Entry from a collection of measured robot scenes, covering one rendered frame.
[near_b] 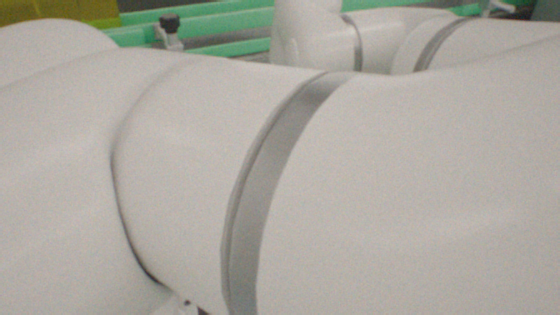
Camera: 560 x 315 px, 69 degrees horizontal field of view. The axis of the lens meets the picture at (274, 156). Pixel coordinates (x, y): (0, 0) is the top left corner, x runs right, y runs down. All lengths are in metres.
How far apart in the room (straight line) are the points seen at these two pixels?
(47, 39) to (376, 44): 0.29
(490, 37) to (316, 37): 0.18
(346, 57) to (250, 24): 0.41
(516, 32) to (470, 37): 0.03
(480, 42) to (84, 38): 0.22
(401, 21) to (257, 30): 0.41
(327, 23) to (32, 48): 0.26
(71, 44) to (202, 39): 0.54
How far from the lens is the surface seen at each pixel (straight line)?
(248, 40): 0.80
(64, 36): 0.25
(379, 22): 0.44
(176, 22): 0.62
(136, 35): 0.72
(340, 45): 0.40
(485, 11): 0.98
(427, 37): 0.29
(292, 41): 0.41
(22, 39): 0.25
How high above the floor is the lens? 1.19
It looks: 37 degrees down
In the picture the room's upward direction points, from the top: straight up
